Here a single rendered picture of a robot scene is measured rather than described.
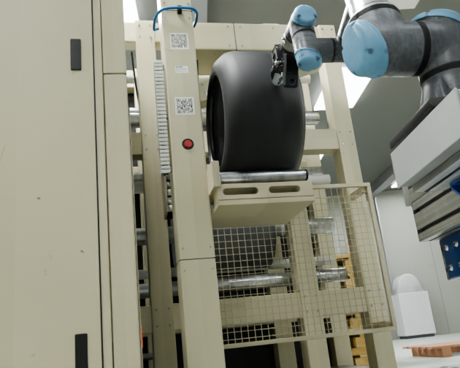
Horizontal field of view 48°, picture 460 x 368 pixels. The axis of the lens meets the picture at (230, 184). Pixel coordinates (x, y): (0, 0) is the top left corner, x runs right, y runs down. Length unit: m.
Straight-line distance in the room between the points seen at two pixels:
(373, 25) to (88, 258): 0.72
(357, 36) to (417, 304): 11.89
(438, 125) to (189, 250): 1.22
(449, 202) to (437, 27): 0.36
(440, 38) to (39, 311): 0.95
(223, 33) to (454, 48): 1.56
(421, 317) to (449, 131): 12.12
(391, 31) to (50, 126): 0.71
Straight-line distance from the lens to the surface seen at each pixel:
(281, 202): 1.89
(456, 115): 0.80
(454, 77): 1.15
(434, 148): 0.86
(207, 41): 2.54
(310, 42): 1.63
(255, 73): 1.95
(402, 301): 12.79
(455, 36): 1.20
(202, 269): 1.88
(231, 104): 1.90
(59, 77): 1.17
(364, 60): 1.12
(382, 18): 1.16
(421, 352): 5.74
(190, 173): 1.96
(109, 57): 1.19
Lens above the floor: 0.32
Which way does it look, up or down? 17 degrees up
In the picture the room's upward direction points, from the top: 6 degrees counter-clockwise
